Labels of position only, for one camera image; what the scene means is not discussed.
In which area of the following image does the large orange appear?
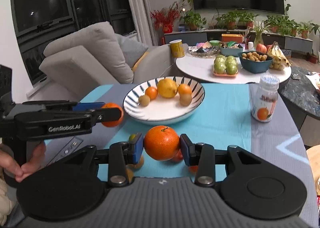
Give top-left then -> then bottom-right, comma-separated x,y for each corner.
144,126 -> 180,161

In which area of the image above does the brown kiwi fruit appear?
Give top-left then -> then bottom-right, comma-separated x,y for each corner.
180,93 -> 193,106

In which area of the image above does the small orange mandarin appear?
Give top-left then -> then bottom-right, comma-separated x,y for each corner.
145,86 -> 158,100

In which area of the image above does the yellow lemon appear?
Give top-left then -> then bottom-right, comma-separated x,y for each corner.
157,78 -> 178,99

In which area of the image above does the person's left hand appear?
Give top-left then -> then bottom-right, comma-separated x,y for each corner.
1,141 -> 46,182

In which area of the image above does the striped white ceramic bowl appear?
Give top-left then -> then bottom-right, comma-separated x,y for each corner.
123,77 -> 205,126

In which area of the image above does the blue grey tablecloth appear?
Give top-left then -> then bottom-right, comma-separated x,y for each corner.
44,84 -> 318,227

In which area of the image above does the round white coffee table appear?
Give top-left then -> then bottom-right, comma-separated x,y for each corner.
176,51 -> 292,84

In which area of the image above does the tray of green apples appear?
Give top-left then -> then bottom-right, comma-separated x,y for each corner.
213,55 -> 239,78

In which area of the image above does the small orange juice bottle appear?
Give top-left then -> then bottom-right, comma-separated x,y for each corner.
251,74 -> 279,122

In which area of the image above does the beige sofa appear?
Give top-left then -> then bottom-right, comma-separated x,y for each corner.
39,22 -> 181,98

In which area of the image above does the yellow tin can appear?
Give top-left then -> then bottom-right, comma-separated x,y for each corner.
169,39 -> 185,58

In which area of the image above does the grey blue snack tray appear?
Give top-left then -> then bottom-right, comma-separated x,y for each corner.
220,43 -> 244,56

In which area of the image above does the dark teal longan bowl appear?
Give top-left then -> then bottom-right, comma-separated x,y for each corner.
238,51 -> 273,74

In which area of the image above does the orange rectangular box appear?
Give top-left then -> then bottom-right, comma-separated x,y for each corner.
221,34 -> 244,43

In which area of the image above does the red apple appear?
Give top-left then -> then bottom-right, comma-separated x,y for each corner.
255,43 -> 267,54

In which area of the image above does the potted green plant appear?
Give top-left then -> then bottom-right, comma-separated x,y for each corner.
180,10 -> 207,31

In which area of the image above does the red flower vase arrangement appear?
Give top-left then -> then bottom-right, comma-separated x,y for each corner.
150,2 -> 181,34

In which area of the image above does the bunch of bananas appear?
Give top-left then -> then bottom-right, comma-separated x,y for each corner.
267,42 -> 291,71

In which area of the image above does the glass vase with plant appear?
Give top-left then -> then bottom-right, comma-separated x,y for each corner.
249,21 -> 271,49

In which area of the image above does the grey tv cabinet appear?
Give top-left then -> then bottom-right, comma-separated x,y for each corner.
164,29 -> 313,54

